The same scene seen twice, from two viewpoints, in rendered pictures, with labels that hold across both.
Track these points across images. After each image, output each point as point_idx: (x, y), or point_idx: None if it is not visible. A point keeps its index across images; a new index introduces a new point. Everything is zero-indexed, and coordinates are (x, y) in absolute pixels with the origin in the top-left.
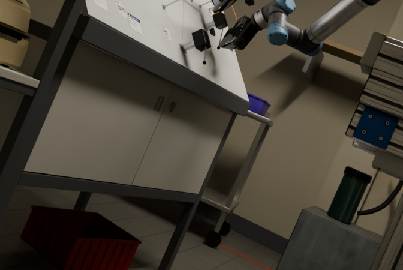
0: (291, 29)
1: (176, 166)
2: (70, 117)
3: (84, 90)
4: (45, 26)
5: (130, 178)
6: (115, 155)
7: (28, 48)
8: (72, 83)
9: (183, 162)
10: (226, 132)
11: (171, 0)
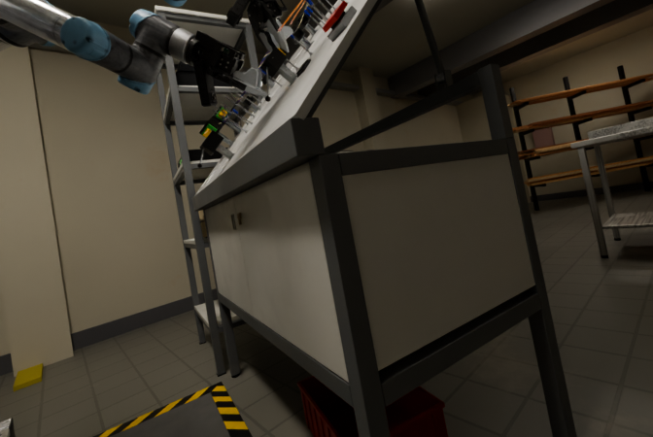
0: None
1: (277, 297)
2: (216, 255)
3: (213, 236)
4: None
5: (250, 308)
6: (235, 282)
7: None
8: (210, 234)
9: (282, 291)
10: (322, 212)
11: (262, 112)
